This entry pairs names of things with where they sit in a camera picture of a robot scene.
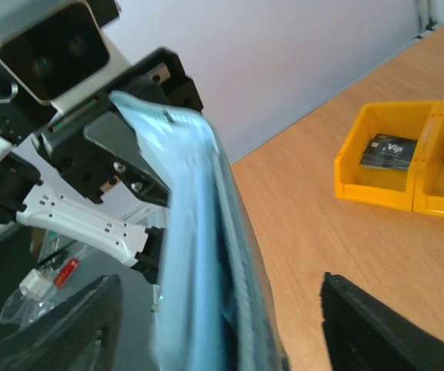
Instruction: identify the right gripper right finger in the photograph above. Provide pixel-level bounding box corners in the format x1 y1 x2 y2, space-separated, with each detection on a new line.
320 272 444 370

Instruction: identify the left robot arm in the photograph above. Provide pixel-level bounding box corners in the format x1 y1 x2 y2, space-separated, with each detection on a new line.
0 1 203 283

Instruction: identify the white connector block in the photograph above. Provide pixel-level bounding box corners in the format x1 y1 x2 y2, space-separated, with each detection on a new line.
19 268 56 302

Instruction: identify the teal leather card holder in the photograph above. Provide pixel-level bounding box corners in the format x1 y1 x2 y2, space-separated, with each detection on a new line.
109 91 290 370

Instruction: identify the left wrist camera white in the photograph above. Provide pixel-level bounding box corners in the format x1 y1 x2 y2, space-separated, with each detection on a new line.
0 1 130 113

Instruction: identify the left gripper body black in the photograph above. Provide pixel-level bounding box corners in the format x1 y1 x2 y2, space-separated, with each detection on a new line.
31 47 203 204

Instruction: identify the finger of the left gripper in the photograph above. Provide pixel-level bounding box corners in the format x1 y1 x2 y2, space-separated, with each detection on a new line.
83 114 169 206

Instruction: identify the grey credit card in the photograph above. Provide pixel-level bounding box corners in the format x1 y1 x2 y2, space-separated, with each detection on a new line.
361 134 417 171

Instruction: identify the clear plastic cup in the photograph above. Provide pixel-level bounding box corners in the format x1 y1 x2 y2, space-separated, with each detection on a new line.
0 289 55 329

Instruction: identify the yellow three-compartment bin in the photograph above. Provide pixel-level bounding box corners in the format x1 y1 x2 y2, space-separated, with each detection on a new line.
334 100 444 217

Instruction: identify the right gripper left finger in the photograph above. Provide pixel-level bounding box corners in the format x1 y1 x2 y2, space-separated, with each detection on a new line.
0 275 123 370

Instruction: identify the red item on floor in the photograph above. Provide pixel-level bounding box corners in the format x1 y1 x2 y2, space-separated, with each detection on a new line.
53 257 80 289

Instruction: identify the left aluminium corner post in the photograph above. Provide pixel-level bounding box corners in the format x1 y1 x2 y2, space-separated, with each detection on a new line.
415 0 438 39

